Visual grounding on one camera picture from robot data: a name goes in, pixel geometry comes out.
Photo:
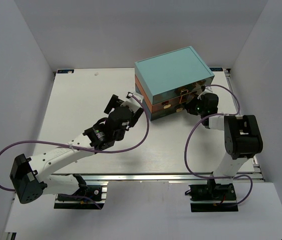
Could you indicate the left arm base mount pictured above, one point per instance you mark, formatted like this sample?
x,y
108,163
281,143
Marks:
x,y
85,197

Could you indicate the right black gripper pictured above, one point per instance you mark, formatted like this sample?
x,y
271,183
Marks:
x,y
191,107

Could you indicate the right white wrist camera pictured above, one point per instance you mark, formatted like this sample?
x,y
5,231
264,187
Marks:
x,y
204,90

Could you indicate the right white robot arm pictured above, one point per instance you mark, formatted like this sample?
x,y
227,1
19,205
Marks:
x,y
242,139

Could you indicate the teal orange drawer cabinet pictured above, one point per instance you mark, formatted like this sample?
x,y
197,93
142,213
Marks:
x,y
170,80

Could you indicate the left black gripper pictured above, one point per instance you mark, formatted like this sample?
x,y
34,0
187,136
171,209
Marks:
x,y
111,104

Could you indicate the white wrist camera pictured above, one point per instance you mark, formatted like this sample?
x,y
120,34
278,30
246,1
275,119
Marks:
x,y
133,100
204,90

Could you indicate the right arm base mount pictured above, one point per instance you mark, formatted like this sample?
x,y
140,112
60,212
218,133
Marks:
x,y
212,197

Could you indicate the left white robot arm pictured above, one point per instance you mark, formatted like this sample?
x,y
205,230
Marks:
x,y
33,176

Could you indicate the blue table corner label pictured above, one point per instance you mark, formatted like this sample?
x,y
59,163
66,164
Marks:
x,y
65,71

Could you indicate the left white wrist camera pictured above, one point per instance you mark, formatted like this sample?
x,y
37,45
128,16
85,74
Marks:
x,y
133,100

